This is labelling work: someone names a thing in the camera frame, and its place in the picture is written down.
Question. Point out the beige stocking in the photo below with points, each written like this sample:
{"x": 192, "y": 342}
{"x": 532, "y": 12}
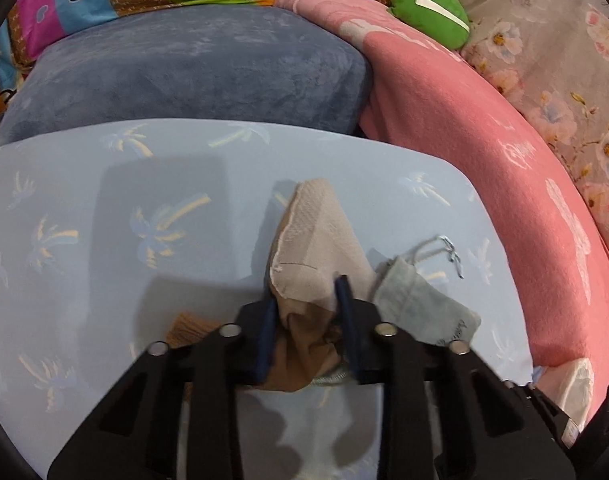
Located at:
{"x": 314, "y": 240}

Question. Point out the light blue palm-print sheet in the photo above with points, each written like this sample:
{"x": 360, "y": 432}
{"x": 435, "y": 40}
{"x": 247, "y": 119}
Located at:
{"x": 109, "y": 260}

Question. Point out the green plush toy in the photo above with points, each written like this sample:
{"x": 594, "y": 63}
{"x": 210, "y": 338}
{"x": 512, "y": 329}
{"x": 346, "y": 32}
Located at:
{"x": 427, "y": 7}

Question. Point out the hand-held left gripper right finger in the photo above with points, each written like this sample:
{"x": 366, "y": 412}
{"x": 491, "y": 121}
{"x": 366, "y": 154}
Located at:
{"x": 347, "y": 325}

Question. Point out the pink blanket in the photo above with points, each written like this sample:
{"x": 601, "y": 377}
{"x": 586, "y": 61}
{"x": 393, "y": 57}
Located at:
{"x": 459, "y": 135}

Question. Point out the blue-grey cushion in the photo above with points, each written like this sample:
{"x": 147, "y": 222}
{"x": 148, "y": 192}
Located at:
{"x": 194, "y": 65}

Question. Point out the white mesh basket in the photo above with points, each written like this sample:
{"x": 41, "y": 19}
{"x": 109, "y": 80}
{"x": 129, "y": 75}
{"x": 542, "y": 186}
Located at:
{"x": 574, "y": 385}

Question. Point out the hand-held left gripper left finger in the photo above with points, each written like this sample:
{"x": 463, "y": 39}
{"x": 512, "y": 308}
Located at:
{"x": 267, "y": 340}

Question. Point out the grey floral sheet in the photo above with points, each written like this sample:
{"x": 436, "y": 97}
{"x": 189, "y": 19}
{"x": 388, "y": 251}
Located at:
{"x": 549, "y": 60}

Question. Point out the brown stocking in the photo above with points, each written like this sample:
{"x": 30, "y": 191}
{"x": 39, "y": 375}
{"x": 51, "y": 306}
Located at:
{"x": 184, "y": 330}

